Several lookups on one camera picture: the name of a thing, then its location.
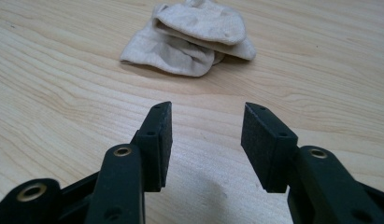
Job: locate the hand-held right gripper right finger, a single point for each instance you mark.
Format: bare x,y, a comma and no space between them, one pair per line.
264,149

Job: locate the cream sock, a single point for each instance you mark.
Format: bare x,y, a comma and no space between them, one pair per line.
167,54
202,23

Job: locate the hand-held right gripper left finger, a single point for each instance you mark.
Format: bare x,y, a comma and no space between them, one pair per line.
157,146

